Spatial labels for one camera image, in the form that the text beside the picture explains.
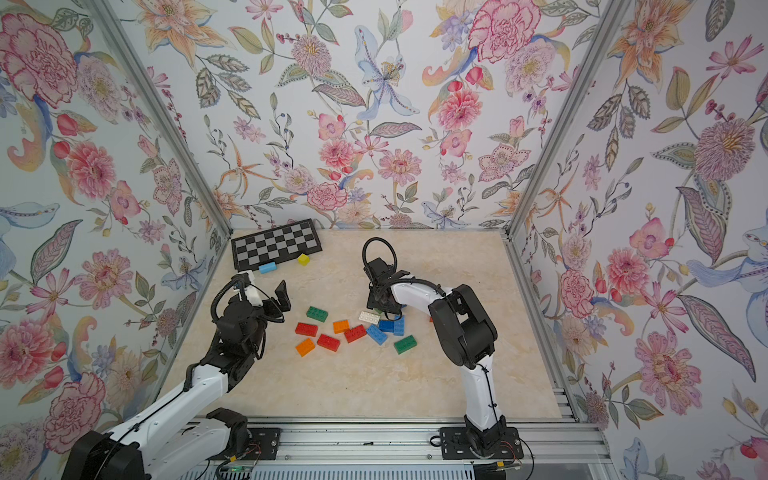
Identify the red lego brick middle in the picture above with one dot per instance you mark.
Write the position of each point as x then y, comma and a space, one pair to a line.
354, 334

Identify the black grey chessboard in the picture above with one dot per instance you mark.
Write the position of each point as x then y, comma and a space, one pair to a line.
277, 245

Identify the light blue lego brick upright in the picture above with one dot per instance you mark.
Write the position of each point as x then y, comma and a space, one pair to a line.
399, 326

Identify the aluminium rail frame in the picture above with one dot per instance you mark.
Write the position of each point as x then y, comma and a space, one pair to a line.
369, 448

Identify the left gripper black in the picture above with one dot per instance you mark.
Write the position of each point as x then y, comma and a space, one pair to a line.
284, 300

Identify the red lego brick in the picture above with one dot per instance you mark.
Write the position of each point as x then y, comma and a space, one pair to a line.
354, 334
308, 330
328, 342

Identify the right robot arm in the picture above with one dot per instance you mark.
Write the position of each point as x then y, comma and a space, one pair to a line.
465, 333

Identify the green lego brick lower right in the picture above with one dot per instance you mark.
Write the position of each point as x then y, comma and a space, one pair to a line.
405, 344

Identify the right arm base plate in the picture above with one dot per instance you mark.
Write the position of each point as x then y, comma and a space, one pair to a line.
463, 443

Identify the red lego brick left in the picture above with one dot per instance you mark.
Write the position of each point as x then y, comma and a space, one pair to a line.
308, 330

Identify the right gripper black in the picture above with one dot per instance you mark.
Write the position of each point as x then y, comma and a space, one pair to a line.
372, 300

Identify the green lego brick left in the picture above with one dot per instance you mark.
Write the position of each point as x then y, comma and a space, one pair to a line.
317, 314

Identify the blue lego brick flat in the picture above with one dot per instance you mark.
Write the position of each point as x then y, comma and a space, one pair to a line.
387, 326

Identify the light blue cylinder block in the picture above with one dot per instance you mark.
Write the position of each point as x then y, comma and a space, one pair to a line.
267, 267

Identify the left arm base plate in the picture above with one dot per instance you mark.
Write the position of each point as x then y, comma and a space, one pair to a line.
262, 445

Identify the orange lego brick lower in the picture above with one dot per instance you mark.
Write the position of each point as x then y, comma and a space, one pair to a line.
305, 347

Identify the blue lego brick tilted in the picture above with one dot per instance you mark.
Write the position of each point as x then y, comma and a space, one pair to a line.
376, 334

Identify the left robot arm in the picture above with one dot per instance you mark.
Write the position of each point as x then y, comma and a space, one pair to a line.
162, 442

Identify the small orange lego brick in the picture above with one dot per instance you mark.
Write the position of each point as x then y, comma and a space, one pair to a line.
341, 326

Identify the white lego brick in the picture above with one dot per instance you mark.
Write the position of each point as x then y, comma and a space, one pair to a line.
369, 317

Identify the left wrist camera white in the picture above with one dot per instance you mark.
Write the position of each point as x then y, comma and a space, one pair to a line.
251, 294

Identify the red lego brick lower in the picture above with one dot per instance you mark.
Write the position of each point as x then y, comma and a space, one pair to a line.
328, 342

